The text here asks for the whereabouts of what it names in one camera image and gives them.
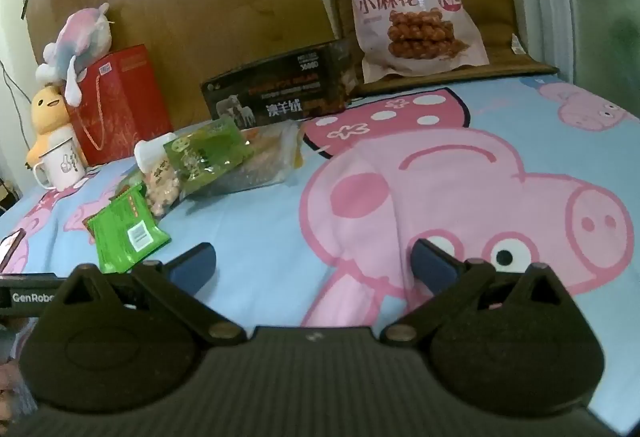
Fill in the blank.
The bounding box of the clear puffed snack packet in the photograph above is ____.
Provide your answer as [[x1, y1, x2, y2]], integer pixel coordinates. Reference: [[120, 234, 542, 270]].
[[134, 133, 182, 219]]

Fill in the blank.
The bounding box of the printed cartoon bed sheet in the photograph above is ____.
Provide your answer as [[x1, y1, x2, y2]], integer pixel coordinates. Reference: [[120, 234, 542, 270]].
[[0, 72, 640, 423]]

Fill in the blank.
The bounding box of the smartphone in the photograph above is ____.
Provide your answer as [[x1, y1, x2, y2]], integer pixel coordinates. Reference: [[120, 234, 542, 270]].
[[0, 228, 27, 271]]

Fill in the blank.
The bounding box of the dark cardboard box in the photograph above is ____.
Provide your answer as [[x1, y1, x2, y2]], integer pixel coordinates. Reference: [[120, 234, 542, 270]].
[[200, 39, 359, 129]]

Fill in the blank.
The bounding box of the pink blue plush toy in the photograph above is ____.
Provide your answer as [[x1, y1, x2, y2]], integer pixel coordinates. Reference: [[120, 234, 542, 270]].
[[35, 2, 112, 108]]

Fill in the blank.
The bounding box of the yellow duck plush toy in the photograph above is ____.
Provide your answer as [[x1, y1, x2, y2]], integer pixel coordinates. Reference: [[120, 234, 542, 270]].
[[26, 84, 76, 169]]

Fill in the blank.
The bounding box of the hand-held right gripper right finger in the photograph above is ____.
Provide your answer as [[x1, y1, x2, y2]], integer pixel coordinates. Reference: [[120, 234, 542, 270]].
[[381, 238, 581, 346]]

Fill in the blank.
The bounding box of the clear packaged sesame pastry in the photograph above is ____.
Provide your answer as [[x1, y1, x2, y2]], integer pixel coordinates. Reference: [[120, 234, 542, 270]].
[[220, 123, 306, 194]]

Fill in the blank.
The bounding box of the black wall cable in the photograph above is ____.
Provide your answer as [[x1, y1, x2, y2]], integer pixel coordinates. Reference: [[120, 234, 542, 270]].
[[0, 61, 32, 154]]

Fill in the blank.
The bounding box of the red gift bag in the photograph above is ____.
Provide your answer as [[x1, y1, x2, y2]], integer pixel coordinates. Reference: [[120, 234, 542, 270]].
[[67, 44, 174, 167]]

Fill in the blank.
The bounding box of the glass window door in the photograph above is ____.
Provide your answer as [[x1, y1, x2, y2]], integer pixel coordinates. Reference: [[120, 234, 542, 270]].
[[500, 0, 640, 119]]

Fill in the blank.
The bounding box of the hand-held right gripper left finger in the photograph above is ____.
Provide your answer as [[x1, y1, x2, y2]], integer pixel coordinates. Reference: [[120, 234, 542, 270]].
[[44, 242, 247, 346]]

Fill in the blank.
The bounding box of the brown seat cushion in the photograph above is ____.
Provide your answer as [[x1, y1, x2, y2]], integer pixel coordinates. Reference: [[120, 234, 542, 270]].
[[330, 0, 562, 97]]

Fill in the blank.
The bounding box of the large pink snack bag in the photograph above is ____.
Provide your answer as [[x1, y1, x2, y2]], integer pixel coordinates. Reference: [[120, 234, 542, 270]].
[[329, 0, 491, 84]]

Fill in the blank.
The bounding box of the green red-edged snack packet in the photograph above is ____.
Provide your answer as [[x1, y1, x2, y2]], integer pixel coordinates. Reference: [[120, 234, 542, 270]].
[[82, 182, 147, 243]]

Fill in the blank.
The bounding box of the white mug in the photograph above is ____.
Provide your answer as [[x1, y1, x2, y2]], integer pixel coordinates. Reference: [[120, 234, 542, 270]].
[[34, 136, 87, 192]]

